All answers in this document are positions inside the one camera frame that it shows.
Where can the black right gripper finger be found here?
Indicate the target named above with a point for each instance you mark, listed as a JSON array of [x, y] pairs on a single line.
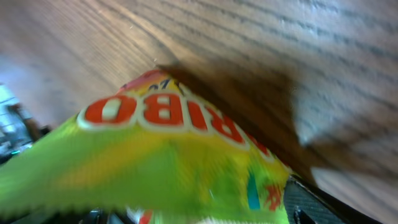
[[307, 204]]

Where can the green snack bag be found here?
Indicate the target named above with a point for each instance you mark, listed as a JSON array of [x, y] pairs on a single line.
[[154, 149]]

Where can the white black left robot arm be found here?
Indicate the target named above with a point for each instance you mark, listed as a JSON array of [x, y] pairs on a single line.
[[19, 130]]

